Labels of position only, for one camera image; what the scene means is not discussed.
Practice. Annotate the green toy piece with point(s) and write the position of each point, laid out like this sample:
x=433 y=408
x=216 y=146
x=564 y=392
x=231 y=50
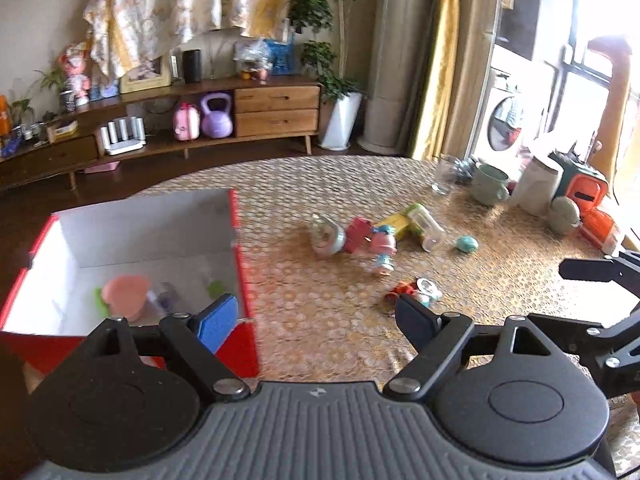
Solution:
x=215 y=289

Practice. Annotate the yellow box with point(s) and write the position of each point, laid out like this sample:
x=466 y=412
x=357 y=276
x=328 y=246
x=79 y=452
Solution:
x=399 y=223

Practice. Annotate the yellow curtain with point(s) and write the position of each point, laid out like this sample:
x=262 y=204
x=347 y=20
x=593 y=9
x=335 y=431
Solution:
x=454 y=81

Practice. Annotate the white cylindrical canister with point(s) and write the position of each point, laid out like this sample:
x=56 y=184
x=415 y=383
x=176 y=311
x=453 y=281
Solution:
x=537 y=185

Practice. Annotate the pink doll figurine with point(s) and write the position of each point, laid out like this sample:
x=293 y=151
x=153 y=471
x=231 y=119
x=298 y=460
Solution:
x=73 y=61

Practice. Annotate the blue white rabbit toy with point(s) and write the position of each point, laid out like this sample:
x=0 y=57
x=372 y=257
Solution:
x=383 y=246

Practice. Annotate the long wooden tv console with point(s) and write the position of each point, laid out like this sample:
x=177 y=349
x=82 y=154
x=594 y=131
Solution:
x=283 y=107

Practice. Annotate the plastic bag of fruit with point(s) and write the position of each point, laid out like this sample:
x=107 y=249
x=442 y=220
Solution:
x=253 y=59

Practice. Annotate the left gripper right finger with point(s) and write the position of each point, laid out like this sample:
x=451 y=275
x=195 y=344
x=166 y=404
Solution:
x=439 y=340

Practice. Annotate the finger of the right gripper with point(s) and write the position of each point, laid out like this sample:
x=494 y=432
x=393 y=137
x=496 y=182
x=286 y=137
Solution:
x=623 y=269
x=575 y=329

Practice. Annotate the clear jar green label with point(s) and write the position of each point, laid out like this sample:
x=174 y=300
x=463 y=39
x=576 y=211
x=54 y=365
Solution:
x=424 y=225

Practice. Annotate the white wifi router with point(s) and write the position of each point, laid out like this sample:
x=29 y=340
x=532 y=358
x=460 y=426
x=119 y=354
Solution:
x=123 y=135

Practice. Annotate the black smart speaker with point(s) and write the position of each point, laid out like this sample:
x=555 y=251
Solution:
x=192 y=66

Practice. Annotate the tall green potted plant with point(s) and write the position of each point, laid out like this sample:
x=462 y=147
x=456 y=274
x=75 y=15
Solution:
x=325 y=56

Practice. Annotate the green ceramic mug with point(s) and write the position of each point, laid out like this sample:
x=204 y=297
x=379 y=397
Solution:
x=489 y=185

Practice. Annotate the red cardboard box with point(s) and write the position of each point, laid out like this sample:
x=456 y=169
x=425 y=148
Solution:
x=180 y=241

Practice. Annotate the wooden picture frame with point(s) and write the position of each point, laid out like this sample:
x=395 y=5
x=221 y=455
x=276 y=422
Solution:
x=151 y=74

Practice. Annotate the floral hanging cloth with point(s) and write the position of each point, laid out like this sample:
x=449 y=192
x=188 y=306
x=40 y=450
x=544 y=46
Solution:
x=125 y=33

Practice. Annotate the washing machine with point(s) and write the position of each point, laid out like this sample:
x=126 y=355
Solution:
x=505 y=123

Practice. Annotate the small tin can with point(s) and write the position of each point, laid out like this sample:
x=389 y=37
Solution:
x=427 y=292

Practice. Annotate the small teal ball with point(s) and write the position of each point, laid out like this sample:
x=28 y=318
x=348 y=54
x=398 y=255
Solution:
x=467 y=244

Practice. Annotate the pink bowl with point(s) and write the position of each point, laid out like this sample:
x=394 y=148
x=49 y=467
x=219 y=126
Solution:
x=125 y=296

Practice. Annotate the white standing air conditioner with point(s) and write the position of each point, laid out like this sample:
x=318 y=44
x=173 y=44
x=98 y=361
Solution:
x=395 y=53

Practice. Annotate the purple kettlebell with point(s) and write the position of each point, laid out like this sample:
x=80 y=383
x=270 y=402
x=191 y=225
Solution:
x=216 y=124

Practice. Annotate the orange green toy box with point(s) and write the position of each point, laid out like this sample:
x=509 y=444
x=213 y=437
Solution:
x=581 y=183

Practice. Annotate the round silver toy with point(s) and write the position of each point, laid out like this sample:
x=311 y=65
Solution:
x=326 y=236

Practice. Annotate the pink toy case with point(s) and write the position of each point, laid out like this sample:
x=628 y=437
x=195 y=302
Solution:
x=187 y=122

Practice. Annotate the pink binder clip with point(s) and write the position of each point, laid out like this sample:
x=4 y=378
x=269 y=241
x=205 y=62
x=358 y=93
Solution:
x=356 y=234

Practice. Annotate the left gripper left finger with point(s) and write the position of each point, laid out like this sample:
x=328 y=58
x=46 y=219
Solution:
x=191 y=342

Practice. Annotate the clear drinking glass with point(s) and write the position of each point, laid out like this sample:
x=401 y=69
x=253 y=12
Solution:
x=445 y=175

